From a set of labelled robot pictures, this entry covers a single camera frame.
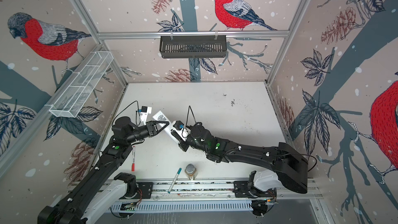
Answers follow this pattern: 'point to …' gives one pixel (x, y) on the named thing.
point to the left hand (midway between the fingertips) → (166, 125)
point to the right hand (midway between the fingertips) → (172, 136)
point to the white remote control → (166, 131)
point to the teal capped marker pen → (174, 180)
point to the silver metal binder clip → (190, 170)
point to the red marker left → (133, 165)
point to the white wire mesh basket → (70, 102)
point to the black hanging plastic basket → (184, 46)
